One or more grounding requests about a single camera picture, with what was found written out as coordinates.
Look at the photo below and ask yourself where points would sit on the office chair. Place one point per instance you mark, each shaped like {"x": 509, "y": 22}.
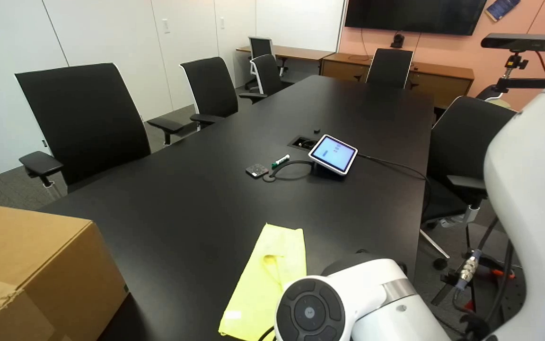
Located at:
{"x": 267, "y": 79}
{"x": 263, "y": 47}

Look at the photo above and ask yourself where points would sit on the far left office chair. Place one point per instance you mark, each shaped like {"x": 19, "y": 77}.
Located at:
{"x": 263, "y": 47}

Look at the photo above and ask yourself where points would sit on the near left black chair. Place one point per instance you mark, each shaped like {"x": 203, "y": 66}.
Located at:
{"x": 87, "y": 119}

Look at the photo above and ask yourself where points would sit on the small black phone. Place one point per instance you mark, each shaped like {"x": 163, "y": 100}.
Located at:
{"x": 258, "y": 172}

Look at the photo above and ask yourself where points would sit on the far end black chair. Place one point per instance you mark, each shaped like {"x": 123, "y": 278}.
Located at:
{"x": 390, "y": 68}

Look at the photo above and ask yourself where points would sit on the green white marker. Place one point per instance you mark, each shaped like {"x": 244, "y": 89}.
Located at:
{"x": 280, "y": 161}

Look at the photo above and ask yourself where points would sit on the tablet on stand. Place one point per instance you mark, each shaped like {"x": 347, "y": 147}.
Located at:
{"x": 333, "y": 155}

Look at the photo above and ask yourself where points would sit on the wall television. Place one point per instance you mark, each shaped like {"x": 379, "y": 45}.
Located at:
{"x": 417, "y": 17}

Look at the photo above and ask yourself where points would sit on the yellow cloth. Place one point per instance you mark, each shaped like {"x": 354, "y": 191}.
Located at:
{"x": 275, "y": 263}

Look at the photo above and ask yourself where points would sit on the wooden sideboard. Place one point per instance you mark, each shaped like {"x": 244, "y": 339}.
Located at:
{"x": 439, "y": 83}

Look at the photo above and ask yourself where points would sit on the black camera on stand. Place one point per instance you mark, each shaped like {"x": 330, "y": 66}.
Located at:
{"x": 515, "y": 43}

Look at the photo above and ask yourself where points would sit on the cardboard box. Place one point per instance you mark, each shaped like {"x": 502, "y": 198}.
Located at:
{"x": 57, "y": 280}

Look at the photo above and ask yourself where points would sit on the right white-framed chair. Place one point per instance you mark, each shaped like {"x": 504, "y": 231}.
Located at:
{"x": 460, "y": 138}

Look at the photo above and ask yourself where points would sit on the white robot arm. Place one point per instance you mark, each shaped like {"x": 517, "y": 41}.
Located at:
{"x": 375, "y": 303}

